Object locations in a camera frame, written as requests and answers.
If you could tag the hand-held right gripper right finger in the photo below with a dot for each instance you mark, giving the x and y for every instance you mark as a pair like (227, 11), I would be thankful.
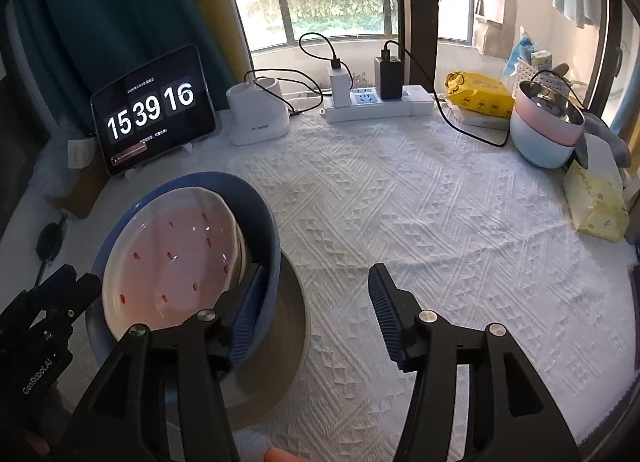
(385, 312)

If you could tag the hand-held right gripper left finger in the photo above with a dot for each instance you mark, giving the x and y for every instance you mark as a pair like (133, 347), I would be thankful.
(247, 317)

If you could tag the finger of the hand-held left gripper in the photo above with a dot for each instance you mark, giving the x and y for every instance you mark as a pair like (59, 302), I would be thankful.
(57, 279)
(82, 294)

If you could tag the beige plate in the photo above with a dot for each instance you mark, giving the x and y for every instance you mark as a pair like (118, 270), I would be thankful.
(285, 342)

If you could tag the dark blue bowl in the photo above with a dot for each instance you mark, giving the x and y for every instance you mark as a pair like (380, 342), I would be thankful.
(260, 222)

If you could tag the pink strawberry print bowl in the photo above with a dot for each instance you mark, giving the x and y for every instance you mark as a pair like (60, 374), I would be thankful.
(170, 252)

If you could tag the person's left hand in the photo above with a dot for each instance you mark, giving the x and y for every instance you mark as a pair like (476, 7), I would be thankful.
(36, 446)

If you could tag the person's right hand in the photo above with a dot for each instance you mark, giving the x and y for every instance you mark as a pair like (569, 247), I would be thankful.
(282, 456)

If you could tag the small cardboard box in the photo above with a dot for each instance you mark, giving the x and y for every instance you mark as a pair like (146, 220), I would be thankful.
(75, 192)

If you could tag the small white box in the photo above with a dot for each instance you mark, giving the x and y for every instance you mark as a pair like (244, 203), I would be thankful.
(80, 155)

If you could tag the black tablet clock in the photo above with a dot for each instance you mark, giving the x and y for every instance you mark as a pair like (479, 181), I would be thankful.
(150, 107)

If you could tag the white lamp base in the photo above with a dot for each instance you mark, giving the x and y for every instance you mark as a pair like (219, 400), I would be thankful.
(255, 117)

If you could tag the white power strip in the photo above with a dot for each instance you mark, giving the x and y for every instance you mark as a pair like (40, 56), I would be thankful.
(400, 105)

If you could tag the white wipes packet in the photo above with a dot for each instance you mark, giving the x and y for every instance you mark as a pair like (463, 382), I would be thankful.
(480, 121)

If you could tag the white charger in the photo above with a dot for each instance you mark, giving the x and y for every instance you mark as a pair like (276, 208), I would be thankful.
(339, 87)

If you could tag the yellow tissue box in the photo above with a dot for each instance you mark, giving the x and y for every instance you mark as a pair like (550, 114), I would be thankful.
(595, 207)

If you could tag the black charger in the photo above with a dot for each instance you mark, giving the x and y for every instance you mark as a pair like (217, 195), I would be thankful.
(387, 77)

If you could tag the yellow wipes packet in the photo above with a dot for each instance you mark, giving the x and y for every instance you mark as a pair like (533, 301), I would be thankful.
(480, 92)

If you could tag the white perforated basket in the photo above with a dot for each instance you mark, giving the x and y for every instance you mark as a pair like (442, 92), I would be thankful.
(525, 70)

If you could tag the teal curtain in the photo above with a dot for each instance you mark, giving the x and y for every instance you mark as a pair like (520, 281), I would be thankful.
(125, 7)

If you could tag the grey cloth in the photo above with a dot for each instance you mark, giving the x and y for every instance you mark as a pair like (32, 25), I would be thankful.
(607, 137)

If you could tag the white carton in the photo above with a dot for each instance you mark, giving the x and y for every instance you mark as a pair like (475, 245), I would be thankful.
(540, 61)

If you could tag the blue plastic package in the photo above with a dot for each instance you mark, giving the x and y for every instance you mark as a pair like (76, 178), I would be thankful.
(520, 50)

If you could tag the yellow curtain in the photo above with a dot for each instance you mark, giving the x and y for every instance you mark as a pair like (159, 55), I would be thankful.
(210, 12)

